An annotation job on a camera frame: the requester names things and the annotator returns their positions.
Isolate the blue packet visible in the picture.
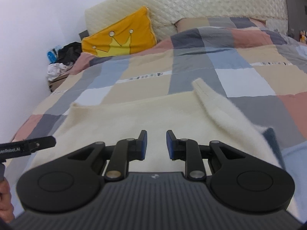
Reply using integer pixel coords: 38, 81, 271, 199
47, 45, 61, 63

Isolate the patchwork quilt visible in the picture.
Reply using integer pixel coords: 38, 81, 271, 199
5, 18, 306, 214

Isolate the cream quilted headboard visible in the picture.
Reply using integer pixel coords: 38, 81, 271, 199
84, 0, 288, 40

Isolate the cream striped fleece sweater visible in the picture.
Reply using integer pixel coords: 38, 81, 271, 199
30, 79, 280, 172

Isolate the cardboard box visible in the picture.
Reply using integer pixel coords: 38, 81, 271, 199
48, 74, 69, 92

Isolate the white crumpled cloth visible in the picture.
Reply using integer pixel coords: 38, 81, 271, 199
47, 63, 73, 81

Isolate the yellow crown pillow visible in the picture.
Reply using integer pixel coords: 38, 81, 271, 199
81, 6, 157, 57

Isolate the left hand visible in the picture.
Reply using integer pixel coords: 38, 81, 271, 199
0, 178, 15, 223

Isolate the black clothing pile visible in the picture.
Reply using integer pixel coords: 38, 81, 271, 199
56, 42, 82, 65

